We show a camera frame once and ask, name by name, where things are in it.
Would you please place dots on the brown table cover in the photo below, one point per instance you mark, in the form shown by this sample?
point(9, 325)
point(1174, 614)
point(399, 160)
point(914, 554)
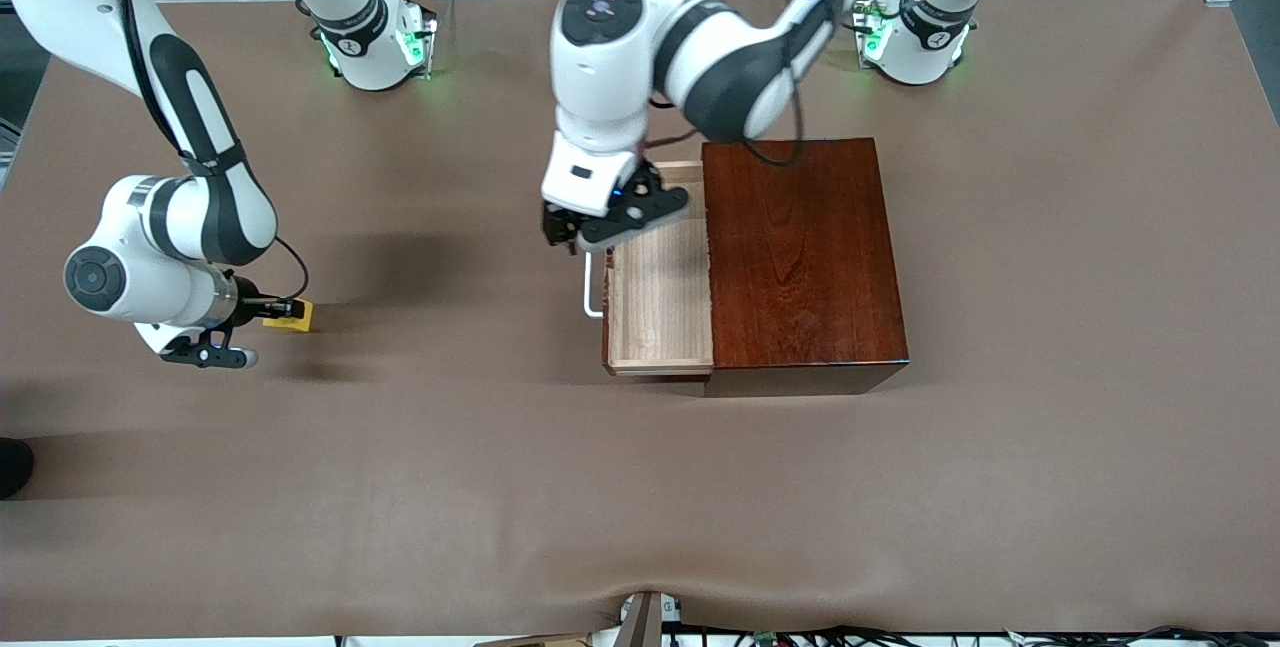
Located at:
point(300, 477)

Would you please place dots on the yellow wooden block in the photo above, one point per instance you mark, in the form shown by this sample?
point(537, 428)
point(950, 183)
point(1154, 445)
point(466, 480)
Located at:
point(295, 324)

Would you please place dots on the light wood drawer brown front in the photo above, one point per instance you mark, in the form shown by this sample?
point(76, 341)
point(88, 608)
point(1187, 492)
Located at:
point(660, 287)

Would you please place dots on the grey camera mount pole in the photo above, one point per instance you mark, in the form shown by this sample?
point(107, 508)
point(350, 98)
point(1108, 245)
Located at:
point(640, 622)

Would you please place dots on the black round object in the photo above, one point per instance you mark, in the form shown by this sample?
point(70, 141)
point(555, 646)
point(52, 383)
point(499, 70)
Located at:
point(12, 467)

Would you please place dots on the dark brown wooden cabinet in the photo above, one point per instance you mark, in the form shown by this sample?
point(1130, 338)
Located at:
point(800, 257)

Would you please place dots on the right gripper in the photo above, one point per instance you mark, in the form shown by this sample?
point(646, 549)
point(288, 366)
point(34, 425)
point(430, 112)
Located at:
point(250, 304)

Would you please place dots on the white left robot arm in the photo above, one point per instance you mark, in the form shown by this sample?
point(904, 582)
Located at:
point(620, 57)

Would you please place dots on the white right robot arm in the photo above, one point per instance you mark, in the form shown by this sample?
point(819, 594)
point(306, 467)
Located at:
point(170, 227)

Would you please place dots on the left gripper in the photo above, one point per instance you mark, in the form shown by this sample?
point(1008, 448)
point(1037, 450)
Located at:
point(556, 225)

